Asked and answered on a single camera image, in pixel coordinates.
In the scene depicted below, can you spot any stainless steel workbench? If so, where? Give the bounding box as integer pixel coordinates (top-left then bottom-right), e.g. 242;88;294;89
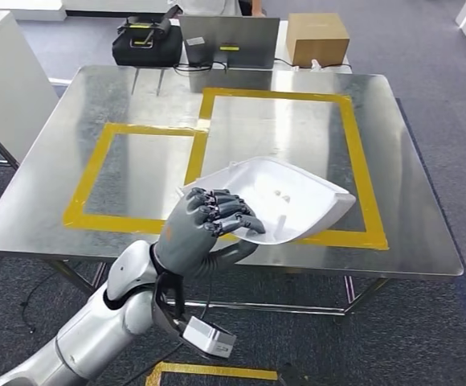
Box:
0;64;465;319

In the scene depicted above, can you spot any black desk cable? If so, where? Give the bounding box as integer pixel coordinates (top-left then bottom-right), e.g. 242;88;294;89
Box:
172;60;228;75

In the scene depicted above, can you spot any small yellow tape rectangle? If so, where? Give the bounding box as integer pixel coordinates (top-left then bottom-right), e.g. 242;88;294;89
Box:
62;121;210;239

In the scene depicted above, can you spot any grey laptop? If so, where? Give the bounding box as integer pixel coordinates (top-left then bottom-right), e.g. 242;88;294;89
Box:
178;14;281;72

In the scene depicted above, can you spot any brown cardboard box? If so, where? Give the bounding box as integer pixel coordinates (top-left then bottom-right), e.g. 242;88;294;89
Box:
285;11;351;69

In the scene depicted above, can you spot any large yellow tape rectangle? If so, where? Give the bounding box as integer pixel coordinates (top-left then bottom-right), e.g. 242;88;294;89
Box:
184;87;390;252

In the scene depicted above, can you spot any white low platform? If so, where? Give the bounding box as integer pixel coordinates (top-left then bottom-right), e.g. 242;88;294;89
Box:
0;0;186;23

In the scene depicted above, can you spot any black floor cable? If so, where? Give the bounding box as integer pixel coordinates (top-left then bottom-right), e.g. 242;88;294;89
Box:
19;260;111;335

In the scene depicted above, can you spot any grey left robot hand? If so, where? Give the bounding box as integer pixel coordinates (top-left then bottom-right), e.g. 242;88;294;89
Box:
152;186;267;280

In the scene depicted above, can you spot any yellow floor tape square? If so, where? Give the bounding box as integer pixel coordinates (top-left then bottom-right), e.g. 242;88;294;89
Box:
145;360;278;386

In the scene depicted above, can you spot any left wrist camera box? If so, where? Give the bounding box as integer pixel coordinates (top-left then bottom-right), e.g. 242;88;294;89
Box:
182;315;238;359

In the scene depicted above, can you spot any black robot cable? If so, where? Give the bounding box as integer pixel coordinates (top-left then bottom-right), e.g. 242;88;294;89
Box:
130;271;214;386

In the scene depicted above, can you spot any black labelled adapter box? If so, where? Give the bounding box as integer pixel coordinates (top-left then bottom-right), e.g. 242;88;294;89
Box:
185;35;209;68

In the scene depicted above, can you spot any black carry bag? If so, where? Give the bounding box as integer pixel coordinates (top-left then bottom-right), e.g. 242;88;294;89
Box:
111;4;184;68

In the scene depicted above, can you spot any person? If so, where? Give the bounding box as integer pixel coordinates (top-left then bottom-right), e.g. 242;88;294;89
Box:
167;0;267;18

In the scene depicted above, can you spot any white curved plastic part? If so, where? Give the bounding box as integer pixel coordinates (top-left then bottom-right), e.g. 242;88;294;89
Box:
176;155;357;247

